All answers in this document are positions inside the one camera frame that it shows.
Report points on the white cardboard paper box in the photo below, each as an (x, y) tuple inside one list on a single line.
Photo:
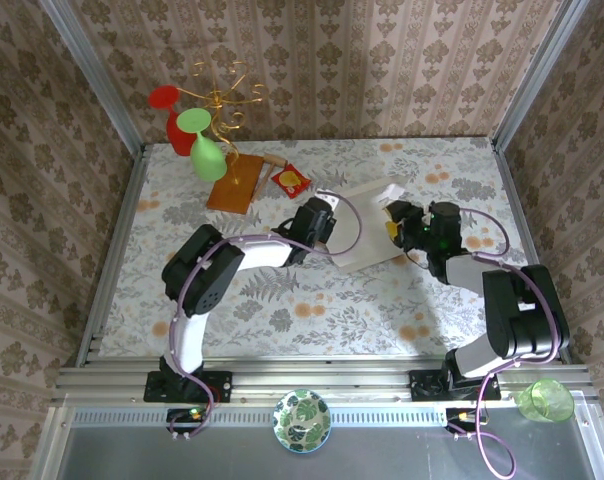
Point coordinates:
[(369, 235)]

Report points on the red snack packet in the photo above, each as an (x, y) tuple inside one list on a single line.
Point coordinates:
[(291, 181)]

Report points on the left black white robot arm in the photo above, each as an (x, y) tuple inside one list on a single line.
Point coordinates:
[(202, 275)]

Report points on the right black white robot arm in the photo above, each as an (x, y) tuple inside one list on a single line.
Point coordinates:
[(522, 320)]

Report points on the small wooden mallet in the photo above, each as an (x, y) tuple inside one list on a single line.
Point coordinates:
[(275, 161)]

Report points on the brown wooden base board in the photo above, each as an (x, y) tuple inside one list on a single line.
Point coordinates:
[(234, 192)]

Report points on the floral table cloth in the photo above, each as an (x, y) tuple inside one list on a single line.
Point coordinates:
[(332, 325)]

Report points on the green plastic wine glass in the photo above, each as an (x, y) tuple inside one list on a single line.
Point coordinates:
[(207, 157)]

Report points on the red plastic wine glass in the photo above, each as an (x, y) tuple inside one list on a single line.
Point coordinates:
[(174, 135)]

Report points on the right black connector board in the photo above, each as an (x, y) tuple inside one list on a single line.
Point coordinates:
[(459, 419)]

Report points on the black connector board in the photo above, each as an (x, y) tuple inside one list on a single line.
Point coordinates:
[(182, 419), (459, 419)]

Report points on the green leaf pattern bowl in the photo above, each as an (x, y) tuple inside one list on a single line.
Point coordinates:
[(302, 422)]

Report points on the green transparent plastic cup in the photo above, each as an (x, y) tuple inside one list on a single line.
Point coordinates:
[(547, 402)]

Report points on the grey metal shelf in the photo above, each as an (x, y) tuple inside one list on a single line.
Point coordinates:
[(382, 455)]

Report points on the left black connector board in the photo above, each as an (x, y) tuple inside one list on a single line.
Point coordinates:
[(182, 419)]

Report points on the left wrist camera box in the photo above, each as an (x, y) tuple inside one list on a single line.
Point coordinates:
[(330, 201)]

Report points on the aluminium side rail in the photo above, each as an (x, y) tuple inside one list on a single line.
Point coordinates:
[(121, 220), (517, 200)]

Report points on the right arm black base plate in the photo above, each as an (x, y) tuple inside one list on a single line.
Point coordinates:
[(424, 387)]

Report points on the long aluminium mounting rail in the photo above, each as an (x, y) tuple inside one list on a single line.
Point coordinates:
[(322, 380)]

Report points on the aluminium frame post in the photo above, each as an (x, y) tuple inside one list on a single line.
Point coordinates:
[(95, 75), (537, 75)]

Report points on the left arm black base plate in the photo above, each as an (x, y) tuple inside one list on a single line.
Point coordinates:
[(222, 387)]

